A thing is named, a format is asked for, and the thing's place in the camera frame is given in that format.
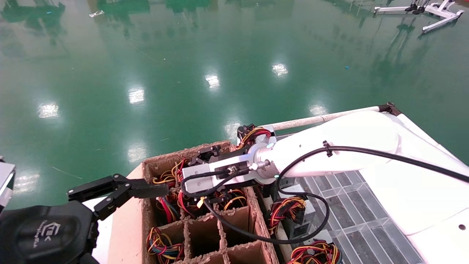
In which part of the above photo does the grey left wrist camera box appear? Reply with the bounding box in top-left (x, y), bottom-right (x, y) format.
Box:
top-left (0, 161), bottom-right (16, 212)

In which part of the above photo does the long white pipe rail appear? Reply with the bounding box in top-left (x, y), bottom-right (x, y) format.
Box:
top-left (272, 106), bottom-right (381, 131)

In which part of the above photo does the pink flat board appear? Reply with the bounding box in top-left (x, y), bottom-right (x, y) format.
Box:
top-left (107, 163), bottom-right (147, 264)

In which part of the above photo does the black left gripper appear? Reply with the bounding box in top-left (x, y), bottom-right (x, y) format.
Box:
top-left (0, 174), bottom-right (169, 264)

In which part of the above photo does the black pipe corner connector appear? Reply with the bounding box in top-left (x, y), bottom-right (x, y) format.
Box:
top-left (379, 102), bottom-right (402, 117)

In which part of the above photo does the beige pipe rail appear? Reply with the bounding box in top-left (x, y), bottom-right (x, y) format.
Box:
top-left (263, 196), bottom-right (293, 264)

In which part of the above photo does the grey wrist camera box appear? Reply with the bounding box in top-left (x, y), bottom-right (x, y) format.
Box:
top-left (182, 161), bottom-right (254, 195)
top-left (0, 161), bottom-right (16, 212)

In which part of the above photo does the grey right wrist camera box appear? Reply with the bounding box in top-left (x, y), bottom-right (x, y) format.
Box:
top-left (182, 161), bottom-right (254, 195)

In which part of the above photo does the power supply with coloured wires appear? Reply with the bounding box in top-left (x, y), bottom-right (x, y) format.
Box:
top-left (146, 227), bottom-right (185, 264)
top-left (219, 188), bottom-right (247, 211)
top-left (176, 158), bottom-right (193, 184)
top-left (156, 192), bottom-right (181, 225)

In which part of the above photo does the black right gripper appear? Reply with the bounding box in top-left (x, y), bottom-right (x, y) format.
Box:
top-left (188, 145), bottom-right (254, 204)

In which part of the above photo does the power supply with yellow wires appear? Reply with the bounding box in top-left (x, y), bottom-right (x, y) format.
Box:
top-left (151, 161), bottom-right (178, 184)

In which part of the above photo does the brown cardboard divider box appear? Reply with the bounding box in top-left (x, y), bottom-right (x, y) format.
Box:
top-left (141, 141), bottom-right (281, 264)

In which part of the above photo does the clear plastic compartment tray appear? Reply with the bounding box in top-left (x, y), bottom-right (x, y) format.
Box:
top-left (275, 133), bottom-right (427, 264)

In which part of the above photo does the white metal floor stand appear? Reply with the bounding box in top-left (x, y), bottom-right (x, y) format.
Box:
top-left (374, 0), bottom-right (465, 34)

